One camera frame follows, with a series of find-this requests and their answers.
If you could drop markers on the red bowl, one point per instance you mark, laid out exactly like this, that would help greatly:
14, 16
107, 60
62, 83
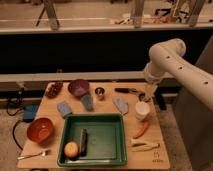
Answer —
40, 130

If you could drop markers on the blue cloth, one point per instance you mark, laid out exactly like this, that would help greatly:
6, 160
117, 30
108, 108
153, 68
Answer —
87, 102
121, 105

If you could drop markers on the blue sponge left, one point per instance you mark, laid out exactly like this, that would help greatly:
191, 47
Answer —
64, 109

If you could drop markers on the green plastic tray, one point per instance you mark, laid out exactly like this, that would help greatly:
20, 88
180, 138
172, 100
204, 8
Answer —
105, 140

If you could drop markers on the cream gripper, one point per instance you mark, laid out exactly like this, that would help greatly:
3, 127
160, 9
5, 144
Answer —
150, 90

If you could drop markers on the white cup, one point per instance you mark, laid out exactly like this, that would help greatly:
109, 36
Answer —
142, 110

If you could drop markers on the blue cloth middle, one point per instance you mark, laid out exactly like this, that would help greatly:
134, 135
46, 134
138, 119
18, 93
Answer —
87, 102

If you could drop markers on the blue box on floor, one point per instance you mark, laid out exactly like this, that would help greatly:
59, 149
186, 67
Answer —
30, 113

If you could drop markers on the small metal cup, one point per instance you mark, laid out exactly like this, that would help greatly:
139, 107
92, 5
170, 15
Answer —
99, 91

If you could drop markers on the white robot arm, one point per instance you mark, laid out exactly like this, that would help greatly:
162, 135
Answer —
167, 57

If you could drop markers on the purple bowl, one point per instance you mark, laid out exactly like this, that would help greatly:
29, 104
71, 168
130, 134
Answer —
78, 87

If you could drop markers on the bunch of dark grapes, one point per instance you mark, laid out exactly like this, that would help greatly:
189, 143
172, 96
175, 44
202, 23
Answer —
54, 90

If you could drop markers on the yellow apple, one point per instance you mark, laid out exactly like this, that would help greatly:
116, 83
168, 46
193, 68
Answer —
71, 149

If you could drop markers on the blue cloth right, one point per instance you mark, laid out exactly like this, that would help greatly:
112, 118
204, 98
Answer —
121, 105

